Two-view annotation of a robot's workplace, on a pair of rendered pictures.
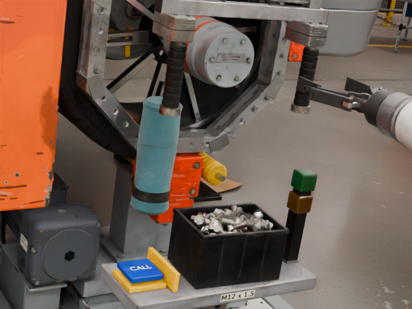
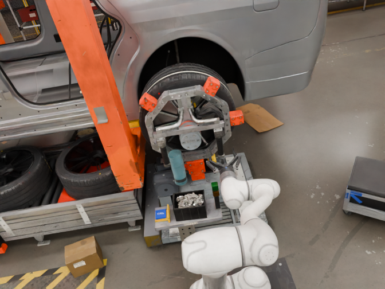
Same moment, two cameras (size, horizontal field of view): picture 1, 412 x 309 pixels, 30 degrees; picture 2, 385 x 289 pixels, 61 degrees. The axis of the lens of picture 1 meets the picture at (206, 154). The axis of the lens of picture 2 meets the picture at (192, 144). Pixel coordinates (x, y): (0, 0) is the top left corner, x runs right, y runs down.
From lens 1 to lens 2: 1.33 m
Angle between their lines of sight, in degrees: 36
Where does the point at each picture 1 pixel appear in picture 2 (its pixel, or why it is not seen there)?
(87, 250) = (171, 188)
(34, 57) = (122, 152)
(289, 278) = (211, 217)
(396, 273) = (328, 177)
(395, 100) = (222, 176)
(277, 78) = (227, 132)
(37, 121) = (130, 167)
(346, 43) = (292, 88)
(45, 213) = (158, 176)
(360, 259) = (315, 168)
